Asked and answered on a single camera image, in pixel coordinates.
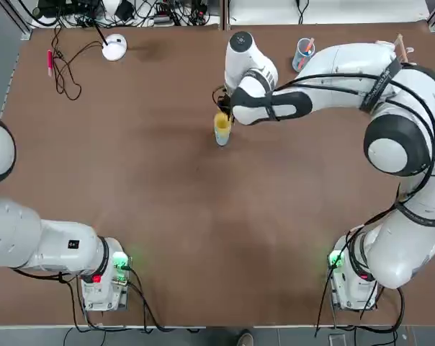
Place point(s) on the white desk lamp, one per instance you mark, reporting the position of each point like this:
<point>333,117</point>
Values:
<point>114,47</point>

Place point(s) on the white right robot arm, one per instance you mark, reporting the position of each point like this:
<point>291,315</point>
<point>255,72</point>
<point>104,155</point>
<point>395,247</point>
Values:
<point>340,72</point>

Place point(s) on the pink pen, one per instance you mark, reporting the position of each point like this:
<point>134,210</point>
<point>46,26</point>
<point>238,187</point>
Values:
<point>306,53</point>

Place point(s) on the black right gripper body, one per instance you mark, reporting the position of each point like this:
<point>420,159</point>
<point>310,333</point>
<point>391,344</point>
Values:
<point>226,101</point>

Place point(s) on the clear plastic beaker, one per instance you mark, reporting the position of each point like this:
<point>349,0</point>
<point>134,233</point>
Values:
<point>299,54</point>

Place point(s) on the yellow plastic cup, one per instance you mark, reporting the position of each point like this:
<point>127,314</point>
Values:
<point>223,124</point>

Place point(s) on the pink marker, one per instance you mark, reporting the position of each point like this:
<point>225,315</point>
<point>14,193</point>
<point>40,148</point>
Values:
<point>50,63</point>

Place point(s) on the black box stack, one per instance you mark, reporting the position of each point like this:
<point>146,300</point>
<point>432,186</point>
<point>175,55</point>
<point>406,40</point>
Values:
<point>77,5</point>

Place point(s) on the grey floor box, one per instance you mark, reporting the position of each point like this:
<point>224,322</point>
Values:
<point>336,339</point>

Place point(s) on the blue plastic cup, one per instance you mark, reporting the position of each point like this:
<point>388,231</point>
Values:
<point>222,141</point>

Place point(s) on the blue pen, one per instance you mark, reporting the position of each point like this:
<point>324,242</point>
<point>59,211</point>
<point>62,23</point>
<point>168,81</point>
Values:
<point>310,51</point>

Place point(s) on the person's foot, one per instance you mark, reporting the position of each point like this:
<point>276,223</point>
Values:
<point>245,339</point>

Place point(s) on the white side table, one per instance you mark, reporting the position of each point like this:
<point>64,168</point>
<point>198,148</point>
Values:
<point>347,11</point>
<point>41,21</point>

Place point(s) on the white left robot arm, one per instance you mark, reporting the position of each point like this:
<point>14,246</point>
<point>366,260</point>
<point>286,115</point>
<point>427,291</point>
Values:
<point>16,234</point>

